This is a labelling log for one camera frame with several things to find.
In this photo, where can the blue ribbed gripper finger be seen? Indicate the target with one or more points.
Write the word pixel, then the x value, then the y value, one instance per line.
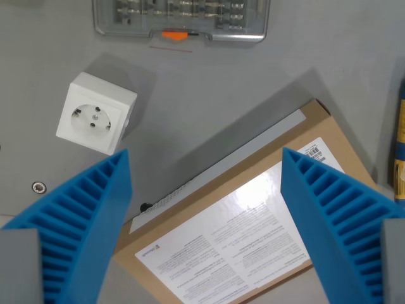
pixel 82 221
pixel 335 221

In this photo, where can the round table screw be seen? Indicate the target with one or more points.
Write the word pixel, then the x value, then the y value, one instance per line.
pixel 39 187

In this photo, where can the small black knob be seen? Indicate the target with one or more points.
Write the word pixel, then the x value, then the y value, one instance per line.
pixel 145 207

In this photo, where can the yellow and blue object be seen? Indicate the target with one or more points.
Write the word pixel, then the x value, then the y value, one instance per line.
pixel 400 145

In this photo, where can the brown cardboard box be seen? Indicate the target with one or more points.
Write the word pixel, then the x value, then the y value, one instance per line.
pixel 234 202

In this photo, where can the orange latch on case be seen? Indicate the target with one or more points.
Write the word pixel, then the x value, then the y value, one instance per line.
pixel 174 35

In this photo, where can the clear plastic bit set case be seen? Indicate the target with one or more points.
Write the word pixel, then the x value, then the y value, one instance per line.
pixel 182 17

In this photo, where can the white wall socket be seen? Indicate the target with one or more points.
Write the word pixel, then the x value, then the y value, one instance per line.
pixel 95 115

